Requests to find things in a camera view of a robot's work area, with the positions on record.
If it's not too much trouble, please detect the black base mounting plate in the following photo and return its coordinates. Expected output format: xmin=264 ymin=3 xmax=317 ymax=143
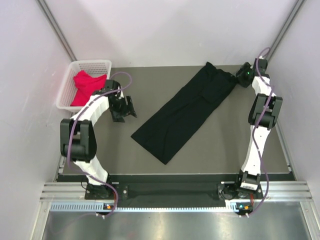
xmin=84 ymin=174 xmax=263 ymax=208

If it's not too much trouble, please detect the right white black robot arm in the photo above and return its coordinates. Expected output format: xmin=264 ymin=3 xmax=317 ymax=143
xmin=233 ymin=56 xmax=283 ymax=198

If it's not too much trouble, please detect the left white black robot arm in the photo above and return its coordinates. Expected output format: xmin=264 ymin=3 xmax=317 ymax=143
xmin=60 ymin=79 xmax=137 ymax=199

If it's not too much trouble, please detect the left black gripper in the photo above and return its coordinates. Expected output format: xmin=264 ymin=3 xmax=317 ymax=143
xmin=109 ymin=95 xmax=136 ymax=123

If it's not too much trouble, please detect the white perforated plastic basket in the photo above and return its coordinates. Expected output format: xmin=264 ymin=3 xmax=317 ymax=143
xmin=56 ymin=59 xmax=112 ymax=113

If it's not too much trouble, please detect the crumpled red t-shirt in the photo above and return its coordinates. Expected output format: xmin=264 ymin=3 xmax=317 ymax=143
xmin=70 ymin=70 xmax=107 ymax=107

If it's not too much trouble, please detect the aluminium frame rail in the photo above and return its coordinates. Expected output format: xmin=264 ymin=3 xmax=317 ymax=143
xmin=40 ymin=181 xmax=313 ymax=202

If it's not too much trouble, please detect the black t-shirt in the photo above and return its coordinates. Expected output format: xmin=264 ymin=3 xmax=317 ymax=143
xmin=131 ymin=62 xmax=238 ymax=165

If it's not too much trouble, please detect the grey slotted cable duct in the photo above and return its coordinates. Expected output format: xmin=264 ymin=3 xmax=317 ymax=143
xmin=49 ymin=201 xmax=241 ymax=213

